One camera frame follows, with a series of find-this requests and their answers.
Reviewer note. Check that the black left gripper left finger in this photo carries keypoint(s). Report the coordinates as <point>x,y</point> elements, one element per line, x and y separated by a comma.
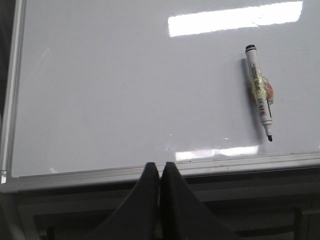
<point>135,218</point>

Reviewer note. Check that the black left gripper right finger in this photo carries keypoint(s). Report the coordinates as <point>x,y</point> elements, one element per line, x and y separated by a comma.
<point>183,216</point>

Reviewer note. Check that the black whiteboard marker with tape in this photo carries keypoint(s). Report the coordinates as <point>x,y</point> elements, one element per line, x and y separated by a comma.
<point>261,90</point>

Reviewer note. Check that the white whiteboard with aluminium frame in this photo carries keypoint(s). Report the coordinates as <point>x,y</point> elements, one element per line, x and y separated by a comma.
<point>98,88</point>

